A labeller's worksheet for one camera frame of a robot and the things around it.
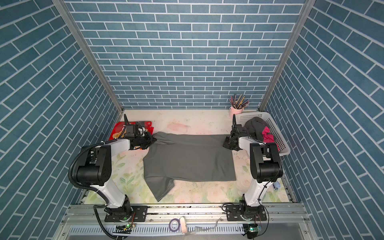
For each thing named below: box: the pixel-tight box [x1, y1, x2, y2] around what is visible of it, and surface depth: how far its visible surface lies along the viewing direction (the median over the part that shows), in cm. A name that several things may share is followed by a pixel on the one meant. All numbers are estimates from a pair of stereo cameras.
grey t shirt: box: [143, 131, 237, 202], surface depth 92 cm
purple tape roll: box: [168, 218, 181, 233], surface depth 72 cm
